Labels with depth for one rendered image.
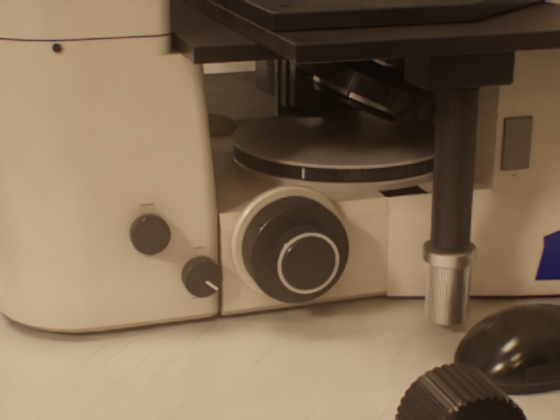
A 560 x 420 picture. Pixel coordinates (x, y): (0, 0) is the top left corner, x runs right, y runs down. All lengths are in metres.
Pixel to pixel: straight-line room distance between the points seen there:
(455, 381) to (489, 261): 0.36
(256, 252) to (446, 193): 0.12
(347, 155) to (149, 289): 0.17
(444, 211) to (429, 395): 0.29
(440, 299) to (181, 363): 0.16
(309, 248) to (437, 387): 0.29
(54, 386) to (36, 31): 0.20
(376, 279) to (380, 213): 0.05
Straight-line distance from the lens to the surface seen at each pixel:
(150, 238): 0.65
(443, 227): 0.65
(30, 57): 0.63
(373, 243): 0.71
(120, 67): 0.63
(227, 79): 1.39
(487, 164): 0.74
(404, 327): 0.69
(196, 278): 0.66
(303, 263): 0.65
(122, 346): 0.67
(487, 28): 0.60
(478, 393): 0.36
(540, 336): 0.62
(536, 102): 0.73
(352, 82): 0.73
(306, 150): 0.75
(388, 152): 0.75
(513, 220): 0.73
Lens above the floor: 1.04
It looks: 18 degrees down
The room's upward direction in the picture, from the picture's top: straight up
